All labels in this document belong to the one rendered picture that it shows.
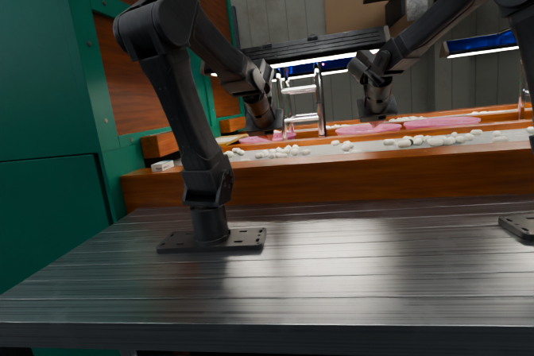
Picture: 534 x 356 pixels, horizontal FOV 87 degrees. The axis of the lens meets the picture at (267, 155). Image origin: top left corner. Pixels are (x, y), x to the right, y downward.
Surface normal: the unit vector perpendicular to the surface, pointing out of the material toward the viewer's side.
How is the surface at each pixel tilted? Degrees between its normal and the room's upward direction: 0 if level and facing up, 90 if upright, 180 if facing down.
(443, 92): 90
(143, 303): 0
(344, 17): 90
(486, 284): 0
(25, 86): 90
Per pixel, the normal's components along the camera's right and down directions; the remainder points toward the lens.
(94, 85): 0.97, -0.07
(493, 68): -0.14, 0.19
